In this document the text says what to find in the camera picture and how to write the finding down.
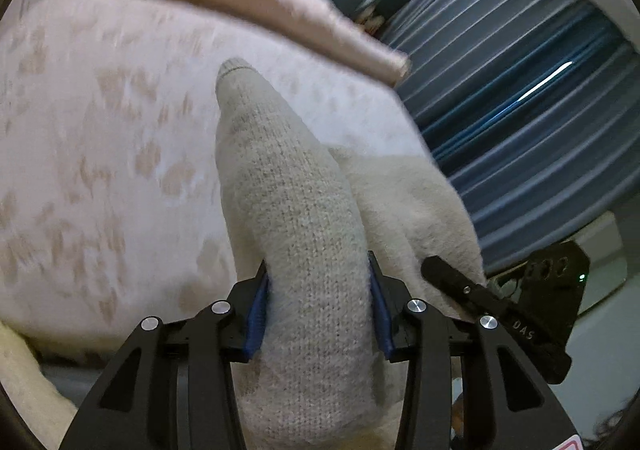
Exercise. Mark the plush toys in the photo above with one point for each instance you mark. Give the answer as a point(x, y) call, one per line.
point(371, 19)

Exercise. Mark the cream fuzzy cloth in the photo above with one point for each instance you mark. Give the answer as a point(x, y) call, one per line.
point(25, 390)

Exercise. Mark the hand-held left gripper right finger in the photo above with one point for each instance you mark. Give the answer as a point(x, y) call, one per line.
point(380, 315)

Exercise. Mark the cream knit sweater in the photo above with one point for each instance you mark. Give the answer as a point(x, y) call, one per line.
point(300, 230)

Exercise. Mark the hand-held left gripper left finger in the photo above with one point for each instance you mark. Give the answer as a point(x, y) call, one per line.
point(257, 325)

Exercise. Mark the printed bed sheet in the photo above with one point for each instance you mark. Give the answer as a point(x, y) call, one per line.
point(100, 154)

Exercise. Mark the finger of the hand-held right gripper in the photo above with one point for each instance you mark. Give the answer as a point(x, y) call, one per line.
point(452, 282)

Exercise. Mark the blue ribbed bin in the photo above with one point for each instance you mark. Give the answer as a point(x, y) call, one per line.
point(510, 94)

